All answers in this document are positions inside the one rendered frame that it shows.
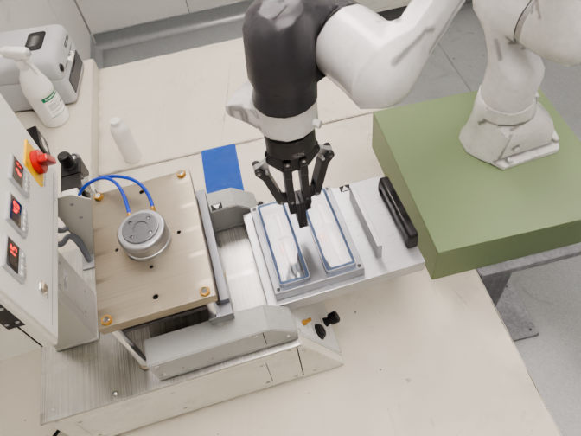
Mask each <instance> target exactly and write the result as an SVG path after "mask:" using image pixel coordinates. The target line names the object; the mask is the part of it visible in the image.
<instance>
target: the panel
mask: <svg viewBox="0 0 581 436"><path fill-rule="evenodd" d="M291 314H292V316H293V319H294V322H295V325H296V328H297V333H298V334H300V335H302V336H304V337H307V338H308V339H309V340H311V341H313V342H315V343H318V344H320V345H322V346H323V347H325V348H327V349H330V350H332V351H334V352H335V353H337V354H339V355H341V356H342V351H341V349H340V347H339V344H338V342H337V339H336V336H335V333H334V330H333V327H332V324H330V325H329V326H328V327H327V326H326V325H325V324H324V322H323V320H322V319H323V318H324V317H327V316H328V313H327V311H326V308H325V305H324V303H323V300H322V301H319V302H315V303H313V304H310V305H305V306H302V307H298V308H296V309H293V310H291ZM317 324H321V325H322V326H323V327H324V329H325V330H326V337H321V336H320V334H319V333H318V331H317V328H316V325H317Z"/></svg>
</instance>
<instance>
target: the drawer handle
mask: <svg viewBox="0 0 581 436"><path fill-rule="evenodd" d="M378 191H379V193H380V194H382V193H383V195H384V197H385V198H386V201H387V203H388V205H389V206H390V208H391V210H392V212H393V214H394V216H395V218H396V220H397V222H398V224H399V226H400V228H401V230H402V232H403V234H404V236H405V238H406V240H405V245H406V247H407V248H411V247H416V246H417V245H418V231H417V230H416V228H415V227H414V225H413V223H412V220H411V218H410V217H409V215H408V214H407V212H406V210H405V207H404V205H403V204H402V202H401V200H400V199H399V196H398V194H397V192H396V190H395V189H394V187H393V185H392V183H391V181H390V179H389V177H388V176H384V177H382V178H380V180H379V184H378Z"/></svg>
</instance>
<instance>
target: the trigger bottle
mask: <svg viewBox="0 0 581 436"><path fill-rule="evenodd" d="M0 53H1V55H2V56H3V57H4V58H7V59H14V60H13V62H14V63H15V64H16V66H17V67H18V69H19V70H20V75H19V81H20V84H21V88H22V92H23V94H24V96H25V97H26V99H27V100H28V102H29V103H30V104H31V106H32V107H33V109H34V110H35V112H36V114H37V115H38V117H39V119H40V120H41V122H42V123H43V124H44V125H45V126H46V127H49V128H55V127H58V126H61V125H63V124H65V123H66V122H67V121H68V119H69V116H70V114H69V111H68V109H67V108H66V106H65V105H64V103H63V101H62V99H61V97H60V95H59V94H58V93H57V91H56V90H55V88H54V86H53V84H52V82H51V81H50V80H49V78H47V77H46V76H45V75H44V74H43V73H42V72H41V71H40V70H39V69H38V68H37V67H36V66H35V65H34V64H33V62H32V61H31V60H30V59H29V58H30V56H31V55H32V53H31V51H30V50H29V49H28V48H25V47H14V46H4V47H2V48H1V49H0Z"/></svg>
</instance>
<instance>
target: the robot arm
mask: <svg viewBox="0 0 581 436"><path fill-rule="evenodd" d="M472 1H473V10H474V12H475V13H476V16H477V18H478V19H479V22H480V24H481V26H482V30H483V32H484V35H485V42H486V49H487V57H488V62H487V66H486V69H485V73H484V76H483V80H482V84H481V85H480V87H479V90H478V92H477V95H476V99H475V102H474V107H473V110H472V112H471V114H470V115H469V119H468V121H467V123H466V124H465V125H464V126H463V128H462V130H461V132H460V135H459V140H460V142H461V144H462V145H463V148H464V149H465V151H466V152H467V153H469V154H470V155H472V156H473V157H476V158H478V159H480V160H482V161H484V162H487V163H490V164H493V165H494V166H496V167H498V168H500V169H501V170H505V169H508V168H511V167H514V166H516V165H519V164H523V163H526V162H529V161H532V160H535V159H538V158H541V157H545V156H548V155H551V154H553V153H556V152H558V150H559V136H558V135H557V133H556V131H555V130H554V126H553V121H552V118H551V116H550V114H549V112H548V111H547V110H546V109H545V107H543V106H542V105H541V104H540V103H539V102H538V100H539V98H540V95H539V94H538V92H537V91H538V89H539V87H540V83H541V81H542V80H543V78H544V72H545V66H544V64H543V61H542V60H541V58H543V59H545V60H547V61H552V62H555V63H558V64H561V65H564V66H567V67H570V66H575V65H577V64H580V63H581V0H472ZM464 2H465V0H411V1H410V3H409V4H408V6H407V7H406V9H405V11H404V13H403V14H402V16H401V17H400V18H398V19H396V20H393V21H391V22H389V21H387V19H385V18H383V17H382V16H380V15H378V14H377V13H375V12H374V11H372V10H371V9H369V8H368V7H365V6H363V5H362V4H360V3H358V2H356V1H355V0H255V1H254V2H253V3H252V4H251V5H250V6H249V7H248V9H247V11H246V13H245V18H244V22H243V27H242V35H243V43H244V50H245V58H246V71H247V78H248V81H247V82H246V83H244V84H243V85H242V86H241V87H240V88H239V89H238V90H237V91H236V92H235V94H234V95H233V96H232V97H231V99H230V100H229V101H228V102H227V103H226V104H225V108H226V112H227V114H228V115H229V116H231V117H233V118H235V119H238V120H241V121H243V122H245V123H247V124H249V125H251V126H253V127H255V128H256V129H259V130H260V132H261V133H262V134H263V135H264V138H265V146H266V150H265V158H264V159H262V160H261V161H260V162H259V161H253V162H252V167H253V170H254V174H255V176H256V177H258V178H259V179H261V180H263V181H264V183H265V185H266V186H267V188H268V190H270V192H271V194H272V195H273V197H274V198H275V200H276V202H277V203H278V205H284V204H285V203H288V208H289V211H290V213H291V214H292V215H293V214H296V218H297V223H298V226H299V228H303V227H308V222H307V215H306V210H309V209H311V203H312V200H311V197H312V196H313V195H315V196H319V195H320V194H321V192H322V186H323V183H324V179H325V176H326V172H327V168H328V166H329V162H330V161H331V160H332V158H333V157H334V155H335V153H334V152H333V150H332V147H331V145H330V143H328V142H327V143H324V144H323V145H322V144H318V141H317V140H316V130H315V128H318V129H320V128H321V127H322V121H321V120H320V119H318V109H317V82H319V81H320V80H322V79H323V78H325V77H326V76H327V77H328V78H329V79H330V80H331V81H332V82H333V83H334V84H336V85H337V86H338V87H339V88H340V89H341V90H342V91H343V92H344V93H345V94H346V95H347V96H348V97H349V98H350V99H351V100H352V101H353V102H354V103H355V104H356V105H357V106H358V107H359V108H360V109H382V108H388V107H390V106H395V105H397V104H399V103H401V102H402V101H403V99H404V98H405V97H406V96H407V95H408V94H409V92H410V91H411V90H412V89H413V88H414V86H415V84H416V82H417V80H418V77H419V76H420V74H421V73H422V71H423V69H424V67H425V64H426V62H427V61H428V59H429V57H430V55H431V53H432V51H433V50H434V48H435V47H436V46H437V44H438V42H439V41H440V39H441V38H442V36H443V35H444V32H445V31H446V29H447V28H448V27H449V26H450V24H451V22H452V21H453V19H454V17H455V16H456V14H457V12H458V11H459V10H460V9H461V7H462V6H463V4H464ZM540 57H541V58H540ZM316 155H317V156H316ZM315 156H316V162H315V167H314V170H313V174H312V178H311V182H309V169H308V166H309V165H310V163H311V162H312V160H313V159H314V158H315ZM269 165H270V166H271V167H273V168H275V169H276V170H279V171H280V172H282V173H283V179H284V191H285V192H282V191H281V189H280V188H279V187H278V184H277V183H276V181H275V180H274V178H273V176H272V175H271V172H270V168H269ZM296 170H298V177H299V183H300V190H297V191H294V185H293V179H292V178H293V176H292V172H293V171H296Z"/></svg>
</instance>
